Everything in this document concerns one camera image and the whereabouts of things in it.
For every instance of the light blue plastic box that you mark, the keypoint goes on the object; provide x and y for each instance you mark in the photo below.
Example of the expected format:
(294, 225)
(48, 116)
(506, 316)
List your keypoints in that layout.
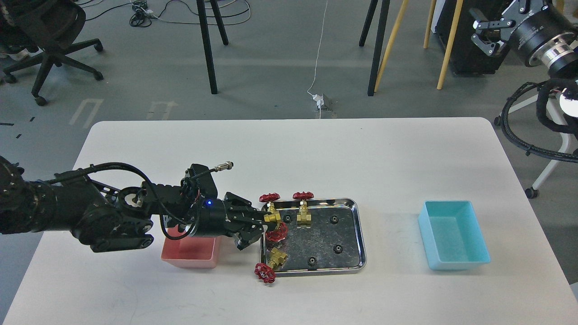
(452, 237)

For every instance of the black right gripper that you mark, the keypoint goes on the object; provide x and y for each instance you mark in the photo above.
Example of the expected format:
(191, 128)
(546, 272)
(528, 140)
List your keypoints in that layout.
(534, 29)

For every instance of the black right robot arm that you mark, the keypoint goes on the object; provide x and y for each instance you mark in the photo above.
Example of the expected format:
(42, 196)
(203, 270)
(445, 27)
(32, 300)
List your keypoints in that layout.
(562, 81)

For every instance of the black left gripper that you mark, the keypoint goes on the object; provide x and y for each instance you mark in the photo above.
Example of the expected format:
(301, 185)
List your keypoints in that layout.
(230, 217)

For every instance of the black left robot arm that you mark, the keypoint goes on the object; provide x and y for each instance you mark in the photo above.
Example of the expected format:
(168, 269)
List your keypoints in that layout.
(109, 207)

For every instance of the silver metal tray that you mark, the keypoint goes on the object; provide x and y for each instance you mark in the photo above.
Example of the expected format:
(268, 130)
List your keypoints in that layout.
(318, 240)

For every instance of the black tripod stand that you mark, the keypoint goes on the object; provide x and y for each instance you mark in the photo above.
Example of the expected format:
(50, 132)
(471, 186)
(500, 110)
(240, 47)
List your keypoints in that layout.
(206, 38)

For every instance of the brass valve bottom left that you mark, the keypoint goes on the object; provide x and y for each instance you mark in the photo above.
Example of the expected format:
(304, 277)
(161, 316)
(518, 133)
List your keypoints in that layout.
(266, 271)

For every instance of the brass valve upright middle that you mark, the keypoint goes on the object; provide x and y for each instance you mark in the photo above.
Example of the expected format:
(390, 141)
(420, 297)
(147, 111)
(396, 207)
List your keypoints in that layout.
(304, 217)

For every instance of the black cabinet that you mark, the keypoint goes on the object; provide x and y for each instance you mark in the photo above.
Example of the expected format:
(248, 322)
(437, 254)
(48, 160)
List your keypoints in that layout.
(466, 58)

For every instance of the white charger with cable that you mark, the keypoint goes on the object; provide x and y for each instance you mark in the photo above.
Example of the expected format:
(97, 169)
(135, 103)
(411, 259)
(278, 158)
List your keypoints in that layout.
(319, 99)

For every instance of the brass valve far left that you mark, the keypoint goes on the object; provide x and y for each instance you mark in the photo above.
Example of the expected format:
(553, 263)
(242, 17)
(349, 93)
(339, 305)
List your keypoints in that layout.
(273, 214)

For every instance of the pink plastic box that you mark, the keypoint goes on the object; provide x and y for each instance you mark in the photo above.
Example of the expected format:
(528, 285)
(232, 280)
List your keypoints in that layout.
(192, 252)

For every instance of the small black gear bottom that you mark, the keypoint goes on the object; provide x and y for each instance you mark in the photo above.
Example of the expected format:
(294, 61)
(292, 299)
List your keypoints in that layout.
(312, 263)

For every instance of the black office chair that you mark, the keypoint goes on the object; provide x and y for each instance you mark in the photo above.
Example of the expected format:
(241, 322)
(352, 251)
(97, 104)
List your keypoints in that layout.
(52, 26)

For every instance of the brass valve red wheel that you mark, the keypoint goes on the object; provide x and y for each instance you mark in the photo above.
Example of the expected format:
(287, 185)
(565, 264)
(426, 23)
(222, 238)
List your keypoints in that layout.
(278, 234)

